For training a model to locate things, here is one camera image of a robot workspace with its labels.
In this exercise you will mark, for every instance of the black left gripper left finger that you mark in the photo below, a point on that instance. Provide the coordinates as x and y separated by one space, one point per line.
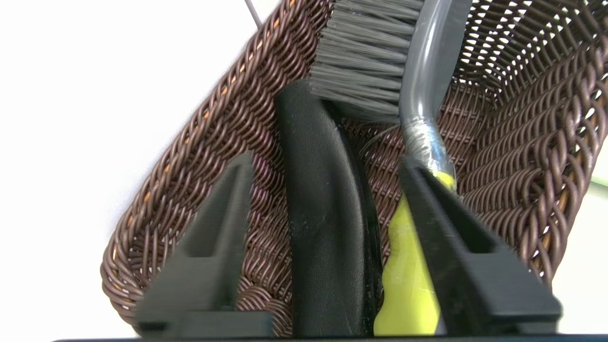
209 266

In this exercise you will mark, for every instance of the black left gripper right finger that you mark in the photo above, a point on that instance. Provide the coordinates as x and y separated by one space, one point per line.
470 266

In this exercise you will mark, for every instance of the black glasses pouch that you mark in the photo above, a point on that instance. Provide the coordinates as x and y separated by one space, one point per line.
323 228

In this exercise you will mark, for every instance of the dark brown wicker basket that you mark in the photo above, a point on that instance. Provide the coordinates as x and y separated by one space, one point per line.
213 142

